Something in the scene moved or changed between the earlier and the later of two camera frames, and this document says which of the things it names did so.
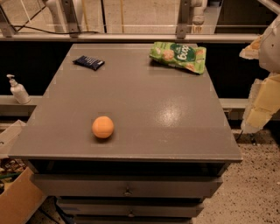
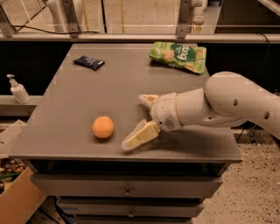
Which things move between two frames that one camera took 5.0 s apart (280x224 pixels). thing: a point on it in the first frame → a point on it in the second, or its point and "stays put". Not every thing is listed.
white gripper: [271, 49] → [164, 112]
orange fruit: [102, 127] stays put
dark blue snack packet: [88, 63] stays put
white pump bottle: [18, 91] stays put
